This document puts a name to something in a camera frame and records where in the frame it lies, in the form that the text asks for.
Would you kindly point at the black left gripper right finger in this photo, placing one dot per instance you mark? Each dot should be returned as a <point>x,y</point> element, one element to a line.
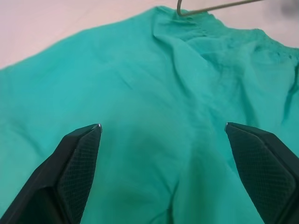
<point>264,168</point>

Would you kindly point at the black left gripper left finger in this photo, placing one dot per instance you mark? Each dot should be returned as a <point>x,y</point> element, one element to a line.
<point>58,172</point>

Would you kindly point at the green shorts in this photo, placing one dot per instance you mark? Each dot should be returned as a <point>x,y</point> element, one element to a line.
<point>144,98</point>

